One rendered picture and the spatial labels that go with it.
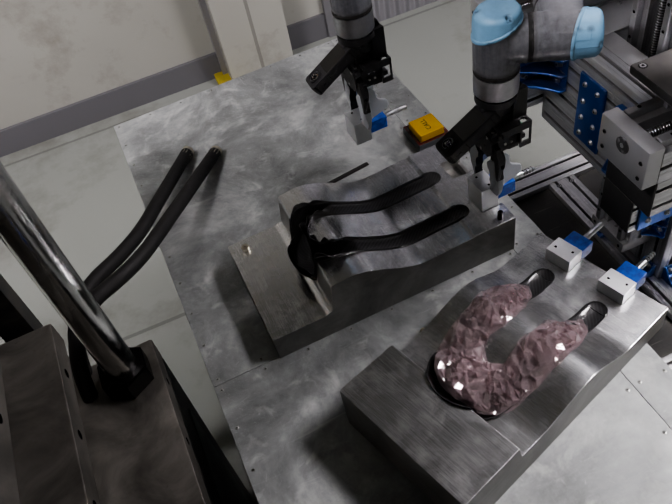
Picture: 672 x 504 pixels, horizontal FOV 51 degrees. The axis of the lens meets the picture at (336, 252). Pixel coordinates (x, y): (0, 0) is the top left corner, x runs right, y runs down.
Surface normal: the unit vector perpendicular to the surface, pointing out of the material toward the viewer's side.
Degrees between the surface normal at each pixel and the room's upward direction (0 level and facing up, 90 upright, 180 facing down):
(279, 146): 0
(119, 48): 90
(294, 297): 0
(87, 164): 0
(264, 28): 90
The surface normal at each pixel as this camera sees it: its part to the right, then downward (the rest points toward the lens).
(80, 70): 0.37, 0.66
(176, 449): -0.15, -0.64
